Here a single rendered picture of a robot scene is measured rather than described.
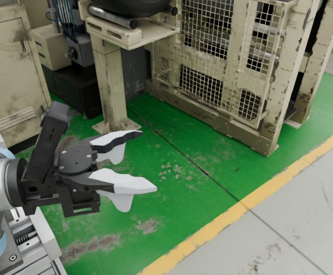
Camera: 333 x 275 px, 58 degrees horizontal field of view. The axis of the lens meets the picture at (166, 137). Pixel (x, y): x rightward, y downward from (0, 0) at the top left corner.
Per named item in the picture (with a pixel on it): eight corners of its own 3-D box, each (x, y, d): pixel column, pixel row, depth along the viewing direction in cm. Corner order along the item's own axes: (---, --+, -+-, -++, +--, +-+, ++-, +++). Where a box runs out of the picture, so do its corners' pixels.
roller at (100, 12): (86, 12, 158) (88, 4, 156) (94, 13, 161) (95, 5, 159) (129, 29, 139) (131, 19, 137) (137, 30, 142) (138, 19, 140)
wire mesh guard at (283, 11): (151, 78, 225) (147, -26, 181) (153, 77, 226) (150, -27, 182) (256, 129, 176) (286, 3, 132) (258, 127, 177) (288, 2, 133)
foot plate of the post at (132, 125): (91, 127, 227) (90, 123, 224) (119, 113, 241) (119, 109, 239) (113, 143, 212) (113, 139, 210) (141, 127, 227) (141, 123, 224)
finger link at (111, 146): (133, 149, 57) (92, 172, 51) (130, 121, 54) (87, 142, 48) (144, 155, 55) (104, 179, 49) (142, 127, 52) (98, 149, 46)
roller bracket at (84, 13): (80, 19, 160) (77, 0, 154) (137, 4, 182) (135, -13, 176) (84, 21, 158) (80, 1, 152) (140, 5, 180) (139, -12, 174)
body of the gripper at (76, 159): (103, 180, 52) (30, 191, 50) (96, 138, 47) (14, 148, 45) (104, 212, 45) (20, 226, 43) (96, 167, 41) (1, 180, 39)
